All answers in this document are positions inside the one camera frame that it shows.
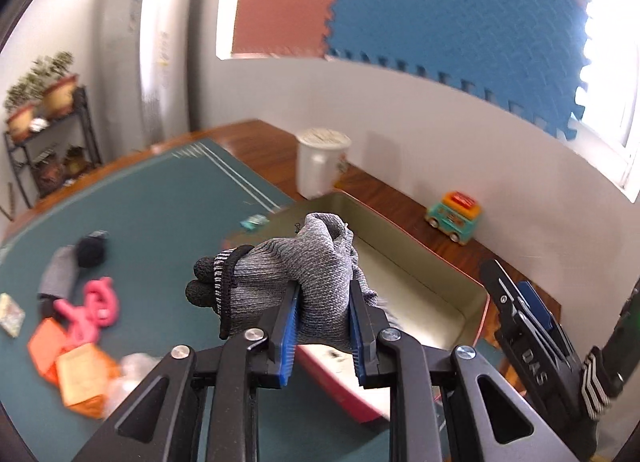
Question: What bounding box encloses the large grey knit glove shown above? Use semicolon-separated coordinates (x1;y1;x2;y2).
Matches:
186;213;387;352

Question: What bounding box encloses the teal orange toy bus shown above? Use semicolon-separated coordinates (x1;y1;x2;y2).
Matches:
425;191;483;245

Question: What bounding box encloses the red tin storage box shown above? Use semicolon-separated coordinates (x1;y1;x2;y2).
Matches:
224;191;488;428

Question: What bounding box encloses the small teal clip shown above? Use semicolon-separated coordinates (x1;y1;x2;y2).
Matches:
240;214;269;232

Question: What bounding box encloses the white stone ornament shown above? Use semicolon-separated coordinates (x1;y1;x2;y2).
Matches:
29;118;49;134

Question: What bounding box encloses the small bonsai pot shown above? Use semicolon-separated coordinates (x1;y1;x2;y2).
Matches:
63;146;91;178

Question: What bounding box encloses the black fuzzy pompom keychain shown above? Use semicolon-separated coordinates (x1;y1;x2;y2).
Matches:
75;230;108;269

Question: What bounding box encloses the light orange embossed toy cube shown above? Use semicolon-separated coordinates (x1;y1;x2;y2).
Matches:
55;343;120;419

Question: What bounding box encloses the right terracotta plant pot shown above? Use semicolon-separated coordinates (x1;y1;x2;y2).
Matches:
42;74;78;121

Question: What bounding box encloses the white mesh sachet bag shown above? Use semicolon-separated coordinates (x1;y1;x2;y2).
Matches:
102;352;160;420

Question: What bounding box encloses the terracotta plant pot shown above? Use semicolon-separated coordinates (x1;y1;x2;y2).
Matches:
42;74;78;121
6;102;36;144

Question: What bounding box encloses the black metal plant shelf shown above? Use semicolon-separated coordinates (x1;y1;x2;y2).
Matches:
2;86;103;208

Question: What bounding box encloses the blue foam wall mat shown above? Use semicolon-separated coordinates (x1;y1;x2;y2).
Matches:
326;0;587;140

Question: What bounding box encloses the white plastic jar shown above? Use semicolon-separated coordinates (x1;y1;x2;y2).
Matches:
296;127;352;199

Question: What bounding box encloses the green table mat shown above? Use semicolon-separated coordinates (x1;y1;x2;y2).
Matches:
0;137;507;462

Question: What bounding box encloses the dark decorated pot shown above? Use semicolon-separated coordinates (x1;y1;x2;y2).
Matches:
32;148;65;198

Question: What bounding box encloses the yellow cardboard box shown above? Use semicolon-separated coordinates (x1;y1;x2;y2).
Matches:
0;293;25;338

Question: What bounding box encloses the small grey knit glove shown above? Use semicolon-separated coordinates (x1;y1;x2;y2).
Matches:
37;245;79;318

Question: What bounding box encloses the white standing air conditioner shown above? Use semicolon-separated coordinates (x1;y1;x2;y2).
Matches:
100;0;191;158

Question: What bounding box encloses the pink twisted rubber toy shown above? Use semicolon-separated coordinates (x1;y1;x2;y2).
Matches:
53;277;119;350

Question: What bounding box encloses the left terracotta plant pot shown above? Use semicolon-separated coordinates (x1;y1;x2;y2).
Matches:
6;102;36;144

